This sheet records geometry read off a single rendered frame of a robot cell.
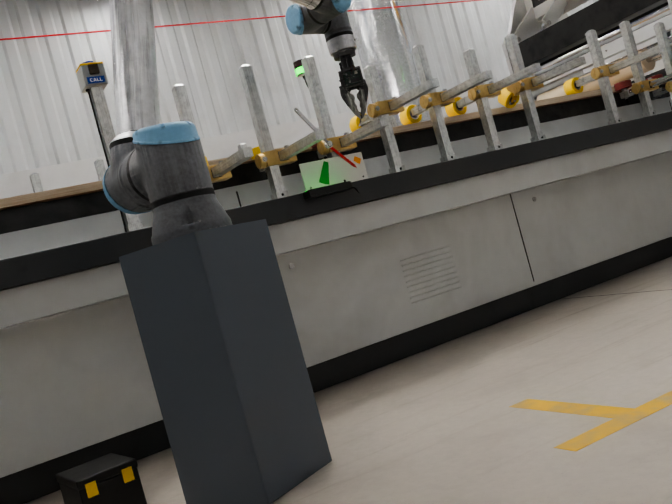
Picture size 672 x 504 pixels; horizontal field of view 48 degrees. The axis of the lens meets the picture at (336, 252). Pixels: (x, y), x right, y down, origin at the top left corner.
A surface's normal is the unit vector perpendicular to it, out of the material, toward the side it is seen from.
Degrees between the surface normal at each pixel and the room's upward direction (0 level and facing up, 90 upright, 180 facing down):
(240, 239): 90
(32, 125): 90
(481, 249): 90
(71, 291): 90
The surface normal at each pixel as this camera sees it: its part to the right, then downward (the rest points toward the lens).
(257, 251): 0.80, -0.22
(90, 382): 0.48, -0.13
